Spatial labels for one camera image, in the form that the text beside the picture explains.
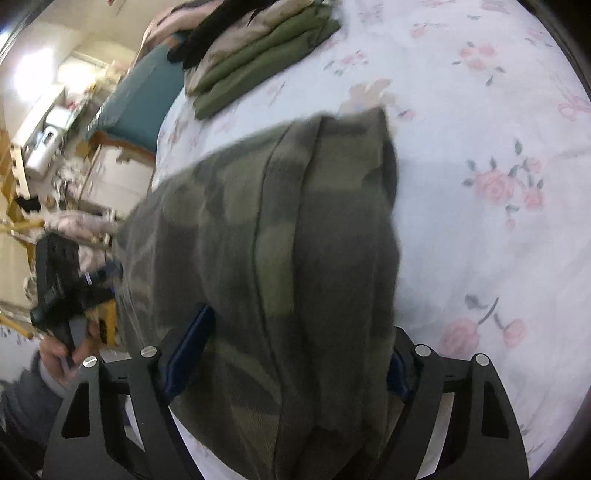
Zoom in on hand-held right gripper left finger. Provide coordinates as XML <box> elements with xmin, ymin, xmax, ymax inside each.
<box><xmin>41</xmin><ymin>302</ymin><xmax>218</xmax><ymax>480</ymax></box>

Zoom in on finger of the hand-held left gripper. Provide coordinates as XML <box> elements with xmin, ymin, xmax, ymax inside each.
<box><xmin>81</xmin><ymin>261</ymin><xmax>124</xmax><ymax>305</ymax></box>

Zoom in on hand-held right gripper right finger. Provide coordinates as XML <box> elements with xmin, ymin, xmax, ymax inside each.
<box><xmin>344</xmin><ymin>325</ymin><xmax>529</xmax><ymax>480</ymax></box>

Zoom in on camouflage pants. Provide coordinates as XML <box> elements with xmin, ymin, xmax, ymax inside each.
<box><xmin>113</xmin><ymin>108</ymin><xmax>402</xmax><ymax>480</ymax></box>

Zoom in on person's left forearm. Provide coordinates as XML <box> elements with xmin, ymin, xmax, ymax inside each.
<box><xmin>0</xmin><ymin>351</ymin><xmax>70</xmax><ymax>467</ymax></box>

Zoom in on person's left hand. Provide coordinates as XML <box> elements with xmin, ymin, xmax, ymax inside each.
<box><xmin>39</xmin><ymin>320</ymin><xmax>102</xmax><ymax>386</ymax></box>

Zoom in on floral cloth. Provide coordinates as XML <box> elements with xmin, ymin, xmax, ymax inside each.
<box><xmin>44</xmin><ymin>210</ymin><xmax>118</xmax><ymax>241</ymax></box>

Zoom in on white appliance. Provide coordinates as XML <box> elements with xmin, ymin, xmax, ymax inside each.
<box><xmin>25</xmin><ymin>129</ymin><xmax>61</xmax><ymax>181</ymax></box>

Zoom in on floral bed sheet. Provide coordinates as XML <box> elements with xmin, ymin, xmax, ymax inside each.
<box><xmin>154</xmin><ymin>0</ymin><xmax>589</xmax><ymax>480</ymax></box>

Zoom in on teal bed board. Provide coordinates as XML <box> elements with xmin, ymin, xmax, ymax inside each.
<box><xmin>85</xmin><ymin>44</ymin><xmax>185</xmax><ymax>155</ymax></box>

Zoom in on black garment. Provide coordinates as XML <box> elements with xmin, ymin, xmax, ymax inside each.
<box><xmin>166</xmin><ymin>0</ymin><xmax>259</xmax><ymax>70</ymax></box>

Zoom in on pile of folded clothes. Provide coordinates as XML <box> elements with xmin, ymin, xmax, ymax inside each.
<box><xmin>191</xmin><ymin>0</ymin><xmax>342</xmax><ymax>121</ymax></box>

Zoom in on folded tan garment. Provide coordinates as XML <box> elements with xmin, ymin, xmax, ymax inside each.
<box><xmin>185</xmin><ymin>4</ymin><xmax>301</xmax><ymax>95</ymax></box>

